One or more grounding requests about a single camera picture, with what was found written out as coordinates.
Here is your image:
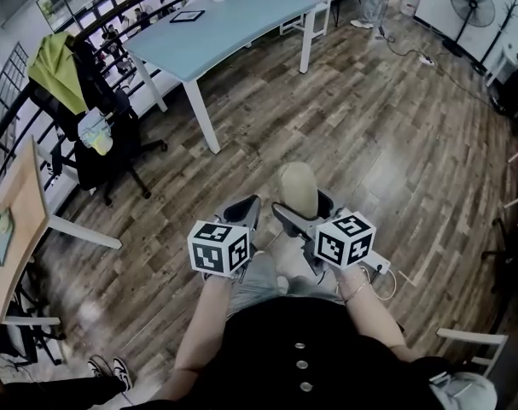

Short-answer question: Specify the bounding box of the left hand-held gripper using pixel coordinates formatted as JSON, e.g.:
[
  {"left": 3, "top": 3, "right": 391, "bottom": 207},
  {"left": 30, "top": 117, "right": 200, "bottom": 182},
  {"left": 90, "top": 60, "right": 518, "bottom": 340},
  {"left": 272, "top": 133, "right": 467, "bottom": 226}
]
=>
[{"left": 187, "top": 194, "right": 262, "bottom": 282}]

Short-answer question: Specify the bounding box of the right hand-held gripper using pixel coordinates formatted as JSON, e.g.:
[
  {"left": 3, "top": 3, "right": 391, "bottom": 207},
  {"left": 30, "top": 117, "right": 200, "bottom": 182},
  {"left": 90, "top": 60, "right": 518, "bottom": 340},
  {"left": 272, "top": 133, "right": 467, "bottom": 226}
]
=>
[{"left": 271, "top": 189, "right": 377, "bottom": 275}]

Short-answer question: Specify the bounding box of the person's left forearm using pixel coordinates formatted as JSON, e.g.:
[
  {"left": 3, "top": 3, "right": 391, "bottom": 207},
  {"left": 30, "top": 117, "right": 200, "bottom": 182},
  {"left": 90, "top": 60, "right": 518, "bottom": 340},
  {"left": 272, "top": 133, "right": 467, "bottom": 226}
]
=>
[{"left": 172, "top": 276, "right": 236, "bottom": 373}]

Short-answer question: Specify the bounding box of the person's right forearm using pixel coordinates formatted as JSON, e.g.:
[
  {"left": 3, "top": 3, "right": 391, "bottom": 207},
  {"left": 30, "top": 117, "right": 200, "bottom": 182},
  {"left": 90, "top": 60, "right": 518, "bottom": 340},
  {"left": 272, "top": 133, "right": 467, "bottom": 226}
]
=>
[{"left": 333, "top": 266, "right": 413, "bottom": 360}]

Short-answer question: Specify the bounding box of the black office chair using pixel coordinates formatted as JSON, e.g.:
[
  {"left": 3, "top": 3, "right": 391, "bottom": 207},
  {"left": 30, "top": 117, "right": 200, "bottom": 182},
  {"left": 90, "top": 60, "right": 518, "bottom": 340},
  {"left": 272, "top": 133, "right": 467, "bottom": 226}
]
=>
[{"left": 27, "top": 36, "right": 170, "bottom": 207}]

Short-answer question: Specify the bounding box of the person's black shirt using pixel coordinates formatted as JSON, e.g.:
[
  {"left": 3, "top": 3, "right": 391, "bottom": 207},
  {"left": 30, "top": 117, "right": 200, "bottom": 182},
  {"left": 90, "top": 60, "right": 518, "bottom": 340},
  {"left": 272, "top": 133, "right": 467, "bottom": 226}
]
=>
[{"left": 132, "top": 296, "right": 445, "bottom": 410}]

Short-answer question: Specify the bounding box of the clear bag with yellow cup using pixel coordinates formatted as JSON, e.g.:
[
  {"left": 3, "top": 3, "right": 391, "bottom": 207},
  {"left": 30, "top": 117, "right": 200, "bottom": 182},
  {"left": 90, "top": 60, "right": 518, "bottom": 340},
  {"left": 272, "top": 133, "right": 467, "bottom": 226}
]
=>
[{"left": 77, "top": 107, "right": 114, "bottom": 157}]

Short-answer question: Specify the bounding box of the light blue table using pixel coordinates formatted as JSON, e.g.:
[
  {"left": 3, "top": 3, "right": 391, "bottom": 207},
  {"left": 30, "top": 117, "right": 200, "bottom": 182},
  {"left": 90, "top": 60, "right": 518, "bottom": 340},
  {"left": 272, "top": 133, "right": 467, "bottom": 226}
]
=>
[{"left": 122, "top": 0, "right": 330, "bottom": 156}]

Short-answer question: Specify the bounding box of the white wooden chair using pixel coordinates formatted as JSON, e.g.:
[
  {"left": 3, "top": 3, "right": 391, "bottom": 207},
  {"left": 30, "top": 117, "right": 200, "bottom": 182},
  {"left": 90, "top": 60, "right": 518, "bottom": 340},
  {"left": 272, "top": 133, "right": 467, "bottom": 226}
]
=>
[
  {"left": 435, "top": 326, "right": 509, "bottom": 379},
  {"left": 279, "top": 0, "right": 337, "bottom": 38}
]

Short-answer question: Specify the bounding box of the light wooden table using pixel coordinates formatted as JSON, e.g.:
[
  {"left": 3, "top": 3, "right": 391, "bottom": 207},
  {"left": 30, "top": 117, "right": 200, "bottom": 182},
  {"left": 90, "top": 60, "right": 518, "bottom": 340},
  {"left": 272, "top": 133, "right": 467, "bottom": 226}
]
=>
[{"left": 0, "top": 137, "right": 123, "bottom": 328}]

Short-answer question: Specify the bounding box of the green jacket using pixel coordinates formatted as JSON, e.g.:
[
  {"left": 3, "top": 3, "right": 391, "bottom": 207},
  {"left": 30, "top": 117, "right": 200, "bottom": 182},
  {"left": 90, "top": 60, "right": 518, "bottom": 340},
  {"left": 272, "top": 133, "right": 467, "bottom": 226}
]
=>
[{"left": 26, "top": 32, "right": 89, "bottom": 114}]

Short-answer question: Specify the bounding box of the small green tray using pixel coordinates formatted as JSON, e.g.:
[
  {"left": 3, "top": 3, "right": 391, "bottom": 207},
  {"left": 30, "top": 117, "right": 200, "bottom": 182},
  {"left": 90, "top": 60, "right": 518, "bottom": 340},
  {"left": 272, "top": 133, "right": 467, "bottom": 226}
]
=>
[{"left": 0, "top": 209, "right": 16, "bottom": 268}]

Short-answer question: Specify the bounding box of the black metal railing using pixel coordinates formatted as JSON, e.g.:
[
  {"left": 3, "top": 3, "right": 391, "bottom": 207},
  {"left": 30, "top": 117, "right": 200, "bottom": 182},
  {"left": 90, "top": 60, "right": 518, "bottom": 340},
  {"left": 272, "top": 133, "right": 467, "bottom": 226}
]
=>
[{"left": 0, "top": 0, "right": 225, "bottom": 213}]

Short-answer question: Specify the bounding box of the black standing fan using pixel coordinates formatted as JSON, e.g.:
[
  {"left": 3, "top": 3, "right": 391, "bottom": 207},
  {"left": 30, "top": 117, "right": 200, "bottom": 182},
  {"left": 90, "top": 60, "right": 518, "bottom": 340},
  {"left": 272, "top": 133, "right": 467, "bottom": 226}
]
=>
[{"left": 441, "top": 0, "right": 497, "bottom": 57}]

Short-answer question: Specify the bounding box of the black coat stand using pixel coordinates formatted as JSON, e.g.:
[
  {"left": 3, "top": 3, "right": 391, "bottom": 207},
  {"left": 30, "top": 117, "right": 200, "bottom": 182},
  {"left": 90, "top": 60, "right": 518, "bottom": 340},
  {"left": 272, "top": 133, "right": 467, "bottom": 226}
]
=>
[{"left": 471, "top": 0, "right": 518, "bottom": 75}]

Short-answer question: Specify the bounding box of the thin gold bracelet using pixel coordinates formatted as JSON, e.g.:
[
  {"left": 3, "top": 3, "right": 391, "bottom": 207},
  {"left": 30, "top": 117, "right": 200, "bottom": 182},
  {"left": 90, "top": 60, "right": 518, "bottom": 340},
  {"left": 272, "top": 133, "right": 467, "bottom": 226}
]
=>
[
  {"left": 335, "top": 271, "right": 366, "bottom": 292},
  {"left": 341, "top": 282, "right": 369, "bottom": 303}
]

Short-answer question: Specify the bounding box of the white cable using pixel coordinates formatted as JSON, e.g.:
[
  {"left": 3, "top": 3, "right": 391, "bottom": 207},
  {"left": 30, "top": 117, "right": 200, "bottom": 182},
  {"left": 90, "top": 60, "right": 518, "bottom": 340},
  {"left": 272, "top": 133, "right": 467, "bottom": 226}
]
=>
[{"left": 380, "top": 269, "right": 399, "bottom": 302}]

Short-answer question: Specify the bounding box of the black floor cable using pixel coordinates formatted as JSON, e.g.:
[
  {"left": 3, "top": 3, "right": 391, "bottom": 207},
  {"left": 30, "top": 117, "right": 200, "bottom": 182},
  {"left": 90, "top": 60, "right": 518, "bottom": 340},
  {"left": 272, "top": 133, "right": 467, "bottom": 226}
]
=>
[{"left": 384, "top": 32, "right": 505, "bottom": 110}]

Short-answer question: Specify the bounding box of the black picture frame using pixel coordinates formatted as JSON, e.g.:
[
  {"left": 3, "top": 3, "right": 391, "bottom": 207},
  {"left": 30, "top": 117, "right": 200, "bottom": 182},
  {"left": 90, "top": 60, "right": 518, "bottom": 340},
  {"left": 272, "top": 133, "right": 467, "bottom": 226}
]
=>
[{"left": 169, "top": 9, "right": 207, "bottom": 25}]

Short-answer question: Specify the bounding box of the grey pouch with strap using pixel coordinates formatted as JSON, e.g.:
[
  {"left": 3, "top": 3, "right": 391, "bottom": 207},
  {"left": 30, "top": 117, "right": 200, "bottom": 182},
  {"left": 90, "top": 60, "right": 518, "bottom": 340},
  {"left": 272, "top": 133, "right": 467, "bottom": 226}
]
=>
[{"left": 428, "top": 372, "right": 498, "bottom": 410}]

